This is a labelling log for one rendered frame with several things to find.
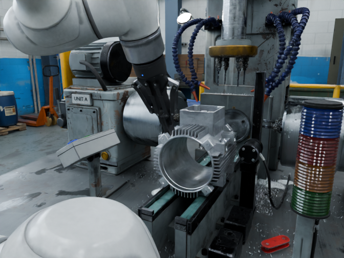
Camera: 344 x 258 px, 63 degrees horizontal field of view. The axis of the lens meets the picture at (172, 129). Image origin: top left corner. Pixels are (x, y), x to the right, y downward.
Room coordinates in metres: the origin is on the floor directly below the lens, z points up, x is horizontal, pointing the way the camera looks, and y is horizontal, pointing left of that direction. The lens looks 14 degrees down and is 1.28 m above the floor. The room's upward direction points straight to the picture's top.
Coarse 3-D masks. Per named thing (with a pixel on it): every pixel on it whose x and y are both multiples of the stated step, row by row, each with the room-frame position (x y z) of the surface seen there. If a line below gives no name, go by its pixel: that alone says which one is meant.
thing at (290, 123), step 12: (300, 96) 0.94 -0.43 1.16; (288, 108) 0.88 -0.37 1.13; (300, 108) 0.87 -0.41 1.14; (264, 120) 1.04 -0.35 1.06; (276, 120) 1.01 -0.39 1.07; (288, 120) 0.86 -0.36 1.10; (300, 120) 0.84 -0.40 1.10; (276, 132) 0.92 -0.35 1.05; (288, 132) 0.84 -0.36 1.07; (288, 144) 0.84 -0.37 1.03; (288, 156) 0.85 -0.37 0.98; (336, 168) 0.80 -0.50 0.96
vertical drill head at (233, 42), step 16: (224, 0) 1.08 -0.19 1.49; (240, 0) 1.05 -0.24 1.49; (224, 16) 1.07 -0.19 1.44; (240, 16) 1.05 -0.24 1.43; (224, 32) 1.07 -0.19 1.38; (240, 32) 1.05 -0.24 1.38; (224, 48) 1.01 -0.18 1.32; (240, 48) 1.00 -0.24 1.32; (256, 48) 1.04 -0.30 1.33; (224, 64) 1.14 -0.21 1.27; (240, 64) 1.02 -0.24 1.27; (224, 80) 1.15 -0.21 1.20
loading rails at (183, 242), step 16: (208, 160) 0.99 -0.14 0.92; (240, 160) 0.98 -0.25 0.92; (240, 176) 1.00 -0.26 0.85; (160, 192) 0.71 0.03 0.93; (224, 192) 0.80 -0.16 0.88; (144, 208) 0.62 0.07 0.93; (160, 208) 0.64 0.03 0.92; (176, 208) 0.72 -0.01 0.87; (192, 208) 0.64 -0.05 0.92; (208, 208) 0.67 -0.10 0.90; (224, 208) 0.81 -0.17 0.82; (160, 224) 0.64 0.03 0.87; (176, 224) 0.58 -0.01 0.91; (192, 224) 0.57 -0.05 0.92; (208, 224) 0.67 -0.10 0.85; (160, 240) 0.64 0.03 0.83; (176, 240) 0.58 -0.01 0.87; (192, 240) 0.57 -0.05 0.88; (208, 240) 0.67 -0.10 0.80; (176, 256) 0.58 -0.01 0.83; (192, 256) 0.57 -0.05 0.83
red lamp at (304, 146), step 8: (304, 136) 0.43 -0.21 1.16; (304, 144) 0.43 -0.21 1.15; (312, 144) 0.42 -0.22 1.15; (320, 144) 0.41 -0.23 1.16; (328, 144) 0.41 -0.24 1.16; (336, 144) 0.41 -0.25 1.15; (304, 152) 0.43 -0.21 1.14; (312, 152) 0.42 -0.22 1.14; (320, 152) 0.41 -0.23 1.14; (328, 152) 0.41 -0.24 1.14; (336, 152) 0.42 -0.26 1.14; (304, 160) 0.43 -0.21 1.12; (312, 160) 0.42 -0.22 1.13; (320, 160) 0.41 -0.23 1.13; (328, 160) 0.41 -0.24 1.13; (336, 160) 0.42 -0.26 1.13
